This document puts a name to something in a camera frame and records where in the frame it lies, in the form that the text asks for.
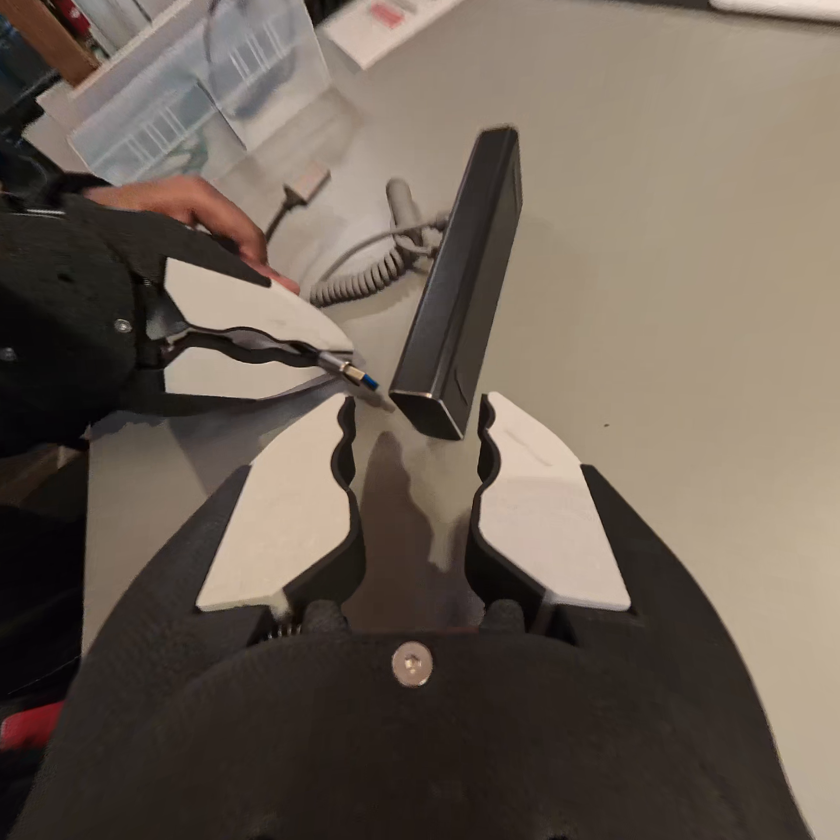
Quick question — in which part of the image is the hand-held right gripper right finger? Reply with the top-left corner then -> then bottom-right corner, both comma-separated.
465,392 -> 632,621

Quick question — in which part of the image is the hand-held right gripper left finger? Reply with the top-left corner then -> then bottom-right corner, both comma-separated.
196,394 -> 366,621

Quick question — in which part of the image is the black braided USB cable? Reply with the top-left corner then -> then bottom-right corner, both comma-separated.
262,163 -> 382,396

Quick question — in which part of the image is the clear plastic organizer box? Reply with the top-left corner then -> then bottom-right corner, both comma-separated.
66,0 -> 332,186

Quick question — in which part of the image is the person's left hand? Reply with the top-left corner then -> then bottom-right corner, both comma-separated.
85,176 -> 301,295

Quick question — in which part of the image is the grey USB cable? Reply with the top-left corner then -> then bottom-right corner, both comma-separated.
308,178 -> 454,308

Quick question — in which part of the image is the paper sheet with red label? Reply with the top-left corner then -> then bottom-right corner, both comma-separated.
315,0 -> 460,70

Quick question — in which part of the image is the person's left forearm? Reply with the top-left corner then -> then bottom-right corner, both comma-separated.
0,147 -> 116,214

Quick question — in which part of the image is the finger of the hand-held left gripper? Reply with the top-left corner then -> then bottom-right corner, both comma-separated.
164,331 -> 343,401
164,257 -> 355,361

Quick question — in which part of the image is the black USB hub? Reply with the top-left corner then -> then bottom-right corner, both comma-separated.
388,126 -> 524,441

